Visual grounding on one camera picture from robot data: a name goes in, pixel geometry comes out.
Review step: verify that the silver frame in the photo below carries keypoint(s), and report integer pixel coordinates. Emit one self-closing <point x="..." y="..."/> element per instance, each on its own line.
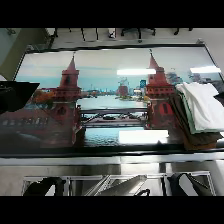
<point x="113" y="185"/>

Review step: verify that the white T-shirt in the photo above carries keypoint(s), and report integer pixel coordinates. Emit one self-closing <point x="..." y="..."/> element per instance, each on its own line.
<point x="205" y="106"/>

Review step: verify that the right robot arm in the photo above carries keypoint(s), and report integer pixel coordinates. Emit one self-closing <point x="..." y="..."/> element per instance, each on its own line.
<point x="181" y="185"/>

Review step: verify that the pale green garment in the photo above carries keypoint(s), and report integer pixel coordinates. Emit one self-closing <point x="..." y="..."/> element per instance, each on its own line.
<point x="188" y="115"/>

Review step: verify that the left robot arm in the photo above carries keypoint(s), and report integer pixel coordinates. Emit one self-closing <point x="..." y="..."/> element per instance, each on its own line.
<point x="45" y="187"/>

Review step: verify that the black garment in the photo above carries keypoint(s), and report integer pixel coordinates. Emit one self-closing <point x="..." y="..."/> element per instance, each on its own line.
<point x="15" y="95"/>

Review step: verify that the black office chair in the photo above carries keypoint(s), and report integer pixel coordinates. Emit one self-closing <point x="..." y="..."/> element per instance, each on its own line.
<point x="138" y="31"/>

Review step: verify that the brown garment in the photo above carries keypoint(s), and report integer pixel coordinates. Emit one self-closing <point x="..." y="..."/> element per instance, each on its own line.
<point x="196" y="140"/>

